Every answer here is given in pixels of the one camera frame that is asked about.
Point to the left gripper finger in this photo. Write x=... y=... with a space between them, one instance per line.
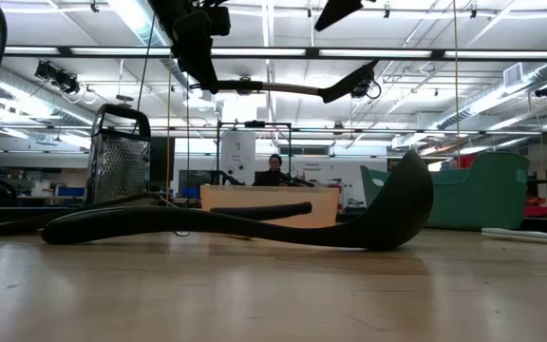
x=197 y=47

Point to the black aluminium rig frame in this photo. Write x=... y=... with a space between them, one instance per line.
x=311 y=52

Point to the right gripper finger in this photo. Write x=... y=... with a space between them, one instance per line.
x=337 y=10

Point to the orange translucent plastic tray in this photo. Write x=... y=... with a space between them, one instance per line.
x=321 y=204

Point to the distant black rig frame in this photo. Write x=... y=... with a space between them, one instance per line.
x=254 y=124

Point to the person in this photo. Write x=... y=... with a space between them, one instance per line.
x=273 y=178

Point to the black ceiling mounted device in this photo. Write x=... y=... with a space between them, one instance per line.
x=60 y=78

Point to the small black ladle white label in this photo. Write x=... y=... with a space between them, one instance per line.
x=397 y=209

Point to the light teal plastic bin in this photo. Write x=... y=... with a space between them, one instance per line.
x=473 y=199

